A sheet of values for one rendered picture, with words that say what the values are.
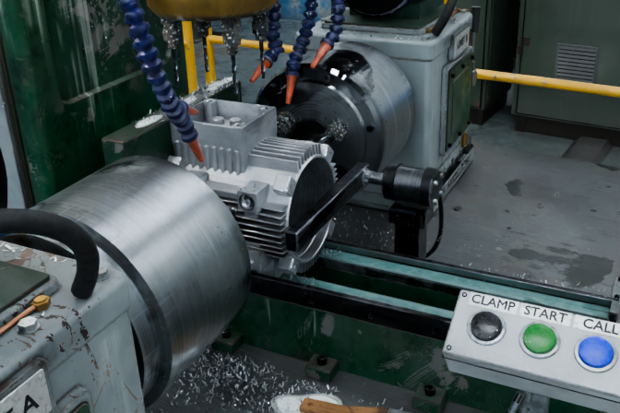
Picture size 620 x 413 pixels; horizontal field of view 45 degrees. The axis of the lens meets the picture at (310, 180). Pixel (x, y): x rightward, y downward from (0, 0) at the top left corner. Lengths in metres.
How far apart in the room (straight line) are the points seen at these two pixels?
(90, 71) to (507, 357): 0.72
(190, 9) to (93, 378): 0.49
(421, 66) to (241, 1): 0.53
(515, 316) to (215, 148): 0.50
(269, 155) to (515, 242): 0.59
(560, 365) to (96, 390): 0.41
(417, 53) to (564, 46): 2.73
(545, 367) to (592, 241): 0.78
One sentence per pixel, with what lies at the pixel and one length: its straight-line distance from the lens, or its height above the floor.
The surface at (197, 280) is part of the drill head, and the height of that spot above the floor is 1.08.
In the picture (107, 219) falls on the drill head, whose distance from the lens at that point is 0.79.
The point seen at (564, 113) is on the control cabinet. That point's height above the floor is 0.15.
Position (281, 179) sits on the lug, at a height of 1.09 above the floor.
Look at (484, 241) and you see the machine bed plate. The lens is 1.46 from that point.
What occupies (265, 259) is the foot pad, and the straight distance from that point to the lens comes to 1.06.
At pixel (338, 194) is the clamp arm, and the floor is 1.03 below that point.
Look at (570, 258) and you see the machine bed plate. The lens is 1.44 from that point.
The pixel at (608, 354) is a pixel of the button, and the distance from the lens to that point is 0.74.
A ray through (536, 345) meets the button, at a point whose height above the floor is 1.07.
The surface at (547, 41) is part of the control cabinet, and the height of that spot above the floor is 0.52.
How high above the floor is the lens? 1.50
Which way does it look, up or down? 24 degrees down
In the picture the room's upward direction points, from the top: 2 degrees counter-clockwise
